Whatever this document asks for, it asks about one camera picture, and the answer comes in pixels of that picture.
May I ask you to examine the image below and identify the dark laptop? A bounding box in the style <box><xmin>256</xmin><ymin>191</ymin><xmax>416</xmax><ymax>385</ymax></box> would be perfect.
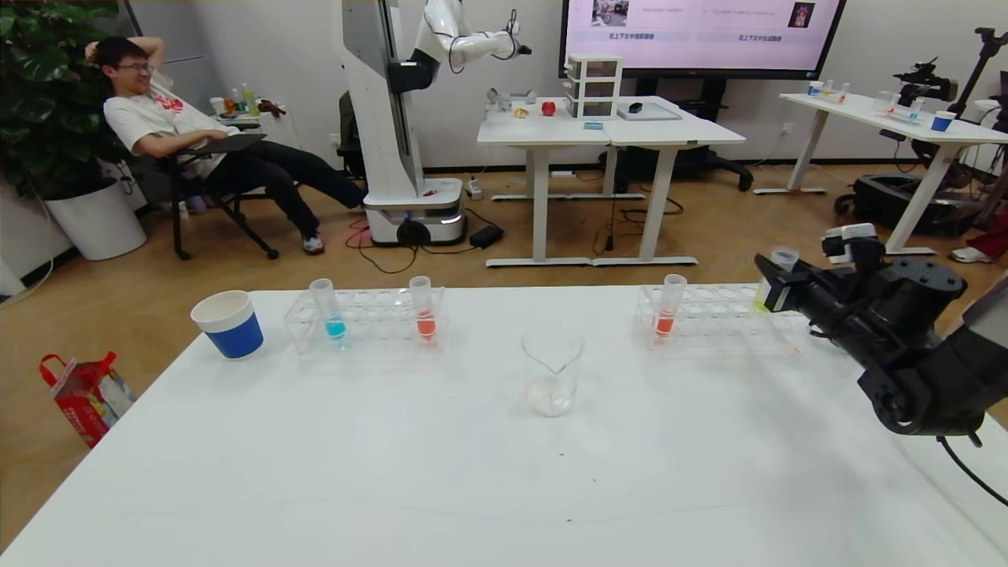
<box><xmin>197</xmin><ymin>132</ymin><xmax>269</xmax><ymax>155</ymax></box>

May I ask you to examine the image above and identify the red pigment test tube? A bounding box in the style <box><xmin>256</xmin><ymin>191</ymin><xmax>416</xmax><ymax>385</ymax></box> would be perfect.
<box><xmin>409</xmin><ymin>276</ymin><xmax>439</xmax><ymax>343</ymax></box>
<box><xmin>654</xmin><ymin>274</ymin><xmax>688</xmax><ymax>339</ymax></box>

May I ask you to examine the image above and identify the seated man white shirt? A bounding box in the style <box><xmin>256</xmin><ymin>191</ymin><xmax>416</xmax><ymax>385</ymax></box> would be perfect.
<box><xmin>85</xmin><ymin>35</ymin><xmax>371</xmax><ymax>254</ymax></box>

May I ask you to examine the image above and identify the white drawer organizer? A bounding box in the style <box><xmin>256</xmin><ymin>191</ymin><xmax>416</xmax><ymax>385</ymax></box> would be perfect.
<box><xmin>565</xmin><ymin>54</ymin><xmax>624</xmax><ymax>120</ymax></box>

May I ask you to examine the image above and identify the black office chair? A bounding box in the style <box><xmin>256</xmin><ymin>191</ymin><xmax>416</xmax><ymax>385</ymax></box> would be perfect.
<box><xmin>154</xmin><ymin>134</ymin><xmax>280</xmax><ymax>261</ymax></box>

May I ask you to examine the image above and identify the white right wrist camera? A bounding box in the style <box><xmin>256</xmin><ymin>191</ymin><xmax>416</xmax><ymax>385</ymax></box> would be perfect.
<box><xmin>821</xmin><ymin>224</ymin><xmax>884</xmax><ymax>272</ymax></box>

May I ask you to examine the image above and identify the large wall display screen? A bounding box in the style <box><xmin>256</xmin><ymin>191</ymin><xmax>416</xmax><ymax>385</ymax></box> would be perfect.
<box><xmin>558</xmin><ymin>0</ymin><xmax>849</xmax><ymax>80</ymax></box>

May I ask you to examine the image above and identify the clear acrylic tube rack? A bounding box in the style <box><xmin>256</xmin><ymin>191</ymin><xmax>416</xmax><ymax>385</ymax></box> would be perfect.
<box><xmin>635</xmin><ymin>282</ymin><xmax>812</xmax><ymax>353</ymax></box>
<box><xmin>283</xmin><ymin>287</ymin><xmax>450</xmax><ymax>355</ymax></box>

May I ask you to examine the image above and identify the white humanoid robot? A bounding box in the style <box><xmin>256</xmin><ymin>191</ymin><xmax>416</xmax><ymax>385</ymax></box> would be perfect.
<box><xmin>339</xmin><ymin>0</ymin><xmax>532</xmax><ymax>246</ymax></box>

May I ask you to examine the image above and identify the black tripod stand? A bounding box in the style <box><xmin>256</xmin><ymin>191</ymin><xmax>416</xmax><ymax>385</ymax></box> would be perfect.
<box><xmin>953</xmin><ymin>28</ymin><xmax>1008</xmax><ymax>119</ymax></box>

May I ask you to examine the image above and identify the green potted plant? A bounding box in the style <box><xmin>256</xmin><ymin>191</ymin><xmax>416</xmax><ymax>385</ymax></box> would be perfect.
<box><xmin>0</xmin><ymin>0</ymin><xmax>131</xmax><ymax>202</ymax></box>

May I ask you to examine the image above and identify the clear glass beaker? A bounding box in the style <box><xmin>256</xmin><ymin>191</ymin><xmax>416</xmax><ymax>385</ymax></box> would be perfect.
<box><xmin>521</xmin><ymin>321</ymin><xmax>586</xmax><ymax>418</ymax></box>

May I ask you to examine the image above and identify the red gift bag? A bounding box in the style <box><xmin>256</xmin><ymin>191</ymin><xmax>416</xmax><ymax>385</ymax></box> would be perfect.
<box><xmin>39</xmin><ymin>351</ymin><xmax>136</xmax><ymax>450</ymax></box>

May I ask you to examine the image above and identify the small grey device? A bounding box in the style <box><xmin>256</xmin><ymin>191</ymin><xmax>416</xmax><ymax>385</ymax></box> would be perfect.
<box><xmin>486</xmin><ymin>87</ymin><xmax>539</xmax><ymax>112</ymax></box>

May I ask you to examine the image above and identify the grey flat tray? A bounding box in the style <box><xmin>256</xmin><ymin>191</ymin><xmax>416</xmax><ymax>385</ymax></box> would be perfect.
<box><xmin>616</xmin><ymin>102</ymin><xmax>684</xmax><ymax>122</ymax></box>

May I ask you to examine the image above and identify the blue pigment test tube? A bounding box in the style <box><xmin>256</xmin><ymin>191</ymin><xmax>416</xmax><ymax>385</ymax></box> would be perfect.
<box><xmin>309</xmin><ymin>278</ymin><xmax>348</xmax><ymax>341</ymax></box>

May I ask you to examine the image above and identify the black display stand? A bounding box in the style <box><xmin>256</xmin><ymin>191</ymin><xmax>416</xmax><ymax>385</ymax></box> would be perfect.
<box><xmin>598</xmin><ymin>77</ymin><xmax>754</xmax><ymax>192</ymax></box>

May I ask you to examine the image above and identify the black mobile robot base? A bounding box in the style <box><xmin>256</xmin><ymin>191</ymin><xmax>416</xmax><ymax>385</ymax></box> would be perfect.
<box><xmin>835</xmin><ymin>173</ymin><xmax>985</xmax><ymax>237</ymax></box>

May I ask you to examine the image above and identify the white standing desk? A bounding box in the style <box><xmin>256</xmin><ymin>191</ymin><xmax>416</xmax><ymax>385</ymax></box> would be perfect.
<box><xmin>592</xmin><ymin>96</ymin><xmax>747</xmax><ymax>267</ymax></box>
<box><xmin>754</xmin><ymin>88</ymin><xmax>1008</xmax><ymax>258</ymax></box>
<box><xmin>476</xmin><ymin>96</ymin><xmax>648</xmax><ymax>269</ymax></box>

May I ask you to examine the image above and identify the white planter pot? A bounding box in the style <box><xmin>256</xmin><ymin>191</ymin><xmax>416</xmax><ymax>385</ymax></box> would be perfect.
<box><xmin>43</xmin><ymin>177</ymin><xmax>149</xmax><ymax>262</ymax></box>

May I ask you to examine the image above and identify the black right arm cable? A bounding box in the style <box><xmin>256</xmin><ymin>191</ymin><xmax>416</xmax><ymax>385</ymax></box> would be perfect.
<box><xmin>936</xmin><ymin>433</ymin><xmax>1008</xmax><ymax>507</ymax></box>

